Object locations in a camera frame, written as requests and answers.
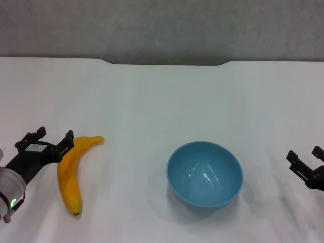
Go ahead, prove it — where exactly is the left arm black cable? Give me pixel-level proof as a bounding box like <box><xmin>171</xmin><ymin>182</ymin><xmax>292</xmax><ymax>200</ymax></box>
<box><xmin>3</xmin><ymin>191</ymin><xmax>26</xmax><ymax>224</ymax></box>

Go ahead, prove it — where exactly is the blue bowl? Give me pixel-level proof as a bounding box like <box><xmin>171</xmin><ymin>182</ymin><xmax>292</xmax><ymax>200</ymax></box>
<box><xmin>166</xmin><ymin>141</ymin><xmax>244</xmax><ymax>209</ymax></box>

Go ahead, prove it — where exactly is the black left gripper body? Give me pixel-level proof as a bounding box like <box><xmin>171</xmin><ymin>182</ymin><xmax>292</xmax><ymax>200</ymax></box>
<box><xmin>5</xmin><ymin>141</ymin><xmax>62</xmax><ymax>187</ymax></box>

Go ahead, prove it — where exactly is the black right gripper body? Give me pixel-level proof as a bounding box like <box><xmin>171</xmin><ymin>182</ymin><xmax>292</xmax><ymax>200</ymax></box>
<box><xmin>305</xmin><ymin>165</ymin><xmax>324</xmax><ymax>192</ymax></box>

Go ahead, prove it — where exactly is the yellow banana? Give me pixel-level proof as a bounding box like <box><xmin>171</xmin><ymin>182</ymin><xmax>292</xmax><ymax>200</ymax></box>
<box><xmin>57</xmin><ymin>136</ymin><xmax>105</xmax><ymax>217</ymax></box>

